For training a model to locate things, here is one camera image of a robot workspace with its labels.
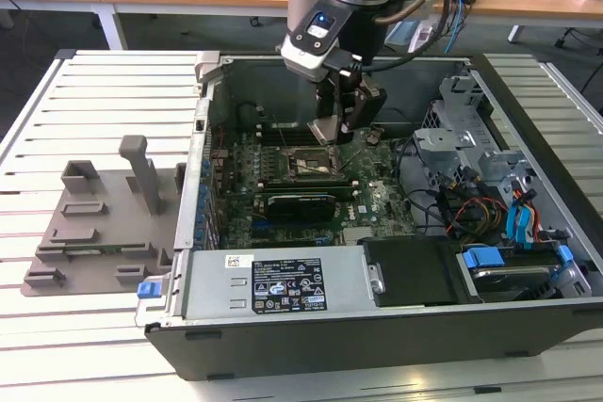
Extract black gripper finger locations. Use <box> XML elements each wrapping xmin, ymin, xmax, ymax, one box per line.
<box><xmin>338</xmin><ymin>83</ymin><xmax>388</xmax><ymax>145</ymax></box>
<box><xmin>315</xmin><ymin>72</ymin><xmax>342</xmax><ymax>121</ymax></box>

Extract silver CPU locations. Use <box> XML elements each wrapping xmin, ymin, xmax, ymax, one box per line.
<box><xmin>305</xmin><ymin>115</ymin><xmax>342</xmax><ymax>146</ymax></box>

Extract CPU socket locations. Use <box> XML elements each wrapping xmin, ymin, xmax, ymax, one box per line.
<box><xmin>282</xmin><ymin>144</ymin><xmax>343</xmax><ymax>185</ymax></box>

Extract black RAM slot row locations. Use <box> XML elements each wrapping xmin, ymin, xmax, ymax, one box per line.
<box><xmin>257</xmin><ymin>120</ymin><xmax>348</xmax><ymax>147</ymax></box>
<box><xmin>256</xmin><ymin>178</ymin><xmax>357</xmax><ymax>197</ymax></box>

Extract green motherboard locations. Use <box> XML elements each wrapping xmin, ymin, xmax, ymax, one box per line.
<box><xmin>202</xmin><ymin>121</ymin><xmax>423</xmax><ymax>250</ymax></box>

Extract metal drive cage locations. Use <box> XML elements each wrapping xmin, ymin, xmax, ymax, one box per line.
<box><xmin>412</xmin><ymin>72</ymin><xmax>541</xmax><ymax>233</ymax></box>

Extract black graphics card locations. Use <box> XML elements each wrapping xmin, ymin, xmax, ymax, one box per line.
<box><xmin>253</xmin><ymin>192</ymin><xmax>338</xmax><ymax>224</ymax></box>

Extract grey case release latch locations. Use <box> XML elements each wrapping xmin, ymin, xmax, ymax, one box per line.
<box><xmin>194</xmin><ymin>51</ymin><xmax>222</xmax><ymax>84</ymax></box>

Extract silver chipset heatsink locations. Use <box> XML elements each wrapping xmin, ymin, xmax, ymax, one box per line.
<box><xmin>342</xmin><ymin>226</ymin><xmax>374</xmax><ymax>246</ymax></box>

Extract black plastic cover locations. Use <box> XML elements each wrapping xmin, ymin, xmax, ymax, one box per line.
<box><xmin>357</xmin><ymin>234</ymin><xmax>482</xmax><ymax>309</ymax></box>

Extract black office chair base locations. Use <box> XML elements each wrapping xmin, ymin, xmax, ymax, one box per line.
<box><xmin>554</xmin><ymin>27</ymin><xmax>603</xmax><ymax>50</ymax></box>

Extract hard disk in blue carrier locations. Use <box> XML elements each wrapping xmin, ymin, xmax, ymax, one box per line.
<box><xmin>455</xmin><ymin>244</ymin><xmax>575</xmax><ymax>304</ymax></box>

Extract silver power supply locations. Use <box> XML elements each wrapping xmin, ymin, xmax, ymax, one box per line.
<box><xmin>181</xmin><ymin>249</ymin><xmax>378</xmax><ymax>323</ymax></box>

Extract black PC case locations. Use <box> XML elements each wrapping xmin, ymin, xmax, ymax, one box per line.
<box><xmin>143</xmin><ymin>51</ymin><xmax>603</xmax><ymax>382</ymax></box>

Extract grey parts rack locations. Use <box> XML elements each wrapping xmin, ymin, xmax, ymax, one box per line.
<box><xmin>21</xmin><ymin>134</ymin><xmax>187</xmax><ymax>298</ymax></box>

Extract blue case latch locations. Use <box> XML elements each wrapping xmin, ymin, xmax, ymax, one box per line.
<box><xmin>136</xmin><ymin>281</ymin><xmax>163</xmax><ymax>300</ymax></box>

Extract black camera cable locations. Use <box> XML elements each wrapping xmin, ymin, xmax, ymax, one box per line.
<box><xmin>348</xmin><ymin>0</ymin><xmax>451</xmax><ymax>72</ymax></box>

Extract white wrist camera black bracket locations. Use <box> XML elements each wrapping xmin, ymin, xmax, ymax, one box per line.
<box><xmin>281</xmin><ymin>4</ymin><xmax>355</xmax><ymax>84</ymax></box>

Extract blue hanging cable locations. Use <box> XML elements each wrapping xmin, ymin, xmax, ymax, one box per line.
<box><xmin>449</xmin><ymin>0</ymin><xmax>468</xmax><ymax>56</ymax></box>

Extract black power wires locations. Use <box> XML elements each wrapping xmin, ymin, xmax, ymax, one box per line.
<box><xmin>395</xmin><ymin>137</ymin><xmax>477</xmax><ymax>238</ymax></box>

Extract orange yellow power wires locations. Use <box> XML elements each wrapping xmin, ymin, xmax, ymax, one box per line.
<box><xmin>445</xmin><ymin>197</ymin><xmax>510</xmax><ymax>239</ymax></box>

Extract blue disk wire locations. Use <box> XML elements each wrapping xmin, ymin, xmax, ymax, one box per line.
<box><xmin>506</xmin><ymin>201</ymin><xmax>538</xmax><ymax>250</ymax></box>

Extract red disk wire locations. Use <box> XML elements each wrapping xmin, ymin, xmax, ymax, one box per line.
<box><xmin>515</xmin><ymin>189</ymin><xmax>539</xmax><ymax>244</ymax></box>

